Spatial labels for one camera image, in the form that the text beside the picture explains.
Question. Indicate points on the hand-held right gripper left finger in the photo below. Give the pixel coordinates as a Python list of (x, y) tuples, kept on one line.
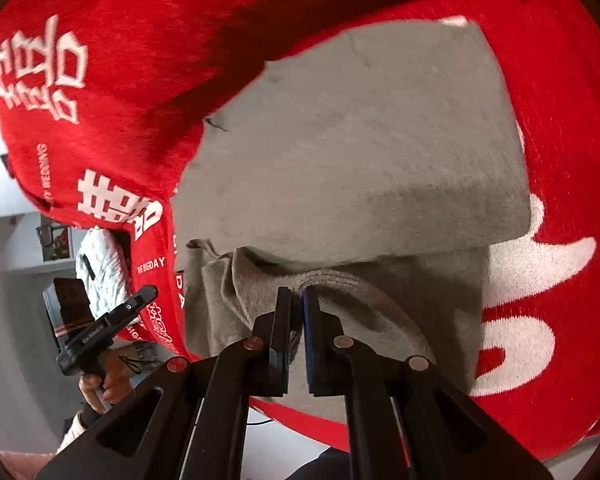
[(279, 332)]

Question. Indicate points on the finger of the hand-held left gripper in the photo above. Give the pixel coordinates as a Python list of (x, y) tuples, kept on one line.
[(135, 305)]

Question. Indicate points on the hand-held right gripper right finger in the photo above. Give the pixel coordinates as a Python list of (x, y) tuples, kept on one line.
[(311, 340)]

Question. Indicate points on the grey sweater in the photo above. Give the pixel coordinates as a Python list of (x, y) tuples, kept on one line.
[(355, 160)]

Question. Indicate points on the person's left forearm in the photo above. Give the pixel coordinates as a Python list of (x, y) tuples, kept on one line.
[(72, 427)]

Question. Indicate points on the person's left hand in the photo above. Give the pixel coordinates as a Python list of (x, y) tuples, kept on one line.
[(111, 377)]

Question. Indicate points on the dark brown box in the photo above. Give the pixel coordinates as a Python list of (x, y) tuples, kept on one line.
[(72, 300)]

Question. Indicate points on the white quilted cloth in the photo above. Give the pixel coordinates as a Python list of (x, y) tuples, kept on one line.
[(102, 270)]

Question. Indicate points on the white shelf with items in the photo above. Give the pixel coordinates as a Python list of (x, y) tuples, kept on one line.
[(55, 242)]

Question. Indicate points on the dark cloth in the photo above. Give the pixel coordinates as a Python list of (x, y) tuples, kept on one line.
[(320, 465)]

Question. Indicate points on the red printed cushion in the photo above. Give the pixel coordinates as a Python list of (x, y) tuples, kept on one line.
[(130, 60)]

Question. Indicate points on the red printed blanket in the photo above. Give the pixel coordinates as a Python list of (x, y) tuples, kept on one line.
[(560, 135)]

